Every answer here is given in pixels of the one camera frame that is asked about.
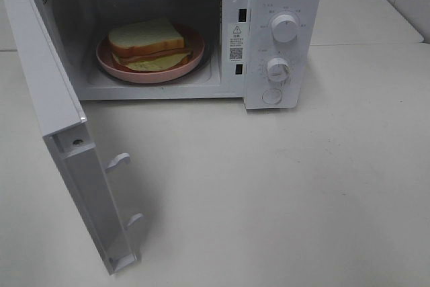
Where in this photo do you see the upper white power knob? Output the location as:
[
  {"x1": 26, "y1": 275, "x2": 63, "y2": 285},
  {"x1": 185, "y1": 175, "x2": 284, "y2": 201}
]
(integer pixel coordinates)
[{"x1": 271, "y1": 13, "x2": 298, "y2": 43}]

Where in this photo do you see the pink round plate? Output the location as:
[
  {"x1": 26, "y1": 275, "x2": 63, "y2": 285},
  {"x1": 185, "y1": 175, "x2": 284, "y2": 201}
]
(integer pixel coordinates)
[{"x1": 96, "y1": 24, "x2": 206, "y2": 84}]

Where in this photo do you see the white microwave oven body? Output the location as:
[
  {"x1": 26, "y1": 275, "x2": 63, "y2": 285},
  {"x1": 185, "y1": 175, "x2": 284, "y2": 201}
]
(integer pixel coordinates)
[{"x1": 51, "y1": 0, "x2": 319, "y2": 109}]

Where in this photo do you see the white bread slice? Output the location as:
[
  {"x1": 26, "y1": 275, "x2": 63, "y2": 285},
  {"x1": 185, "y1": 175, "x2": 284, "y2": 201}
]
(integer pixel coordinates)
[{"x1": 107, "y1": 17, "x2": 185, "y2": 58}]

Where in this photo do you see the lower white timer knob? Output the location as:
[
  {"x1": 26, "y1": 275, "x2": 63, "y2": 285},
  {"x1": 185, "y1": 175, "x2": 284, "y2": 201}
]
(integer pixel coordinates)
[{"x1": 267, "y1": 58, "x2": 290, "y2": 83}]

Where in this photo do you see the green lettuce leaf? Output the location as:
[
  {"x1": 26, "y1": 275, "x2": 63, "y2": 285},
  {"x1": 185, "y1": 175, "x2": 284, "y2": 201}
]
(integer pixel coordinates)
[{"x1": 126, "y1": 52, "x2": 190, "y2": 72}]

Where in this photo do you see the white microwave door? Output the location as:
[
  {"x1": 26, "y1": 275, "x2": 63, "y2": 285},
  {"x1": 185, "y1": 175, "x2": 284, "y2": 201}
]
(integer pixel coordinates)
[{"x1": 4, "y1": 0, "x2": 139, "y2": 274}]

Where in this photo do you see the glass microwave turntable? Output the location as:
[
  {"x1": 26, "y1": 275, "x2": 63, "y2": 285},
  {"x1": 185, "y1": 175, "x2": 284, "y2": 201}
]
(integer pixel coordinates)
[{"x1": 98, "y1": 47, "x2": 220, "y2": 86}]

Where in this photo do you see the white warning label sticker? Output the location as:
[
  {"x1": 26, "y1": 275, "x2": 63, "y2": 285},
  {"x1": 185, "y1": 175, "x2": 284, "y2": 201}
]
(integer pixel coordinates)
[{"x1": 228, "y1": 23, "x2": 246, "y2": 62}]

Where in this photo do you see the round door release button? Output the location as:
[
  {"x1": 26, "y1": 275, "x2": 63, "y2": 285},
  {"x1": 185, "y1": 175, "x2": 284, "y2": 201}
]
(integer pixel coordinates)
[{"x1": 262, "y1": 89, "x2": 282, "y2": 104}]

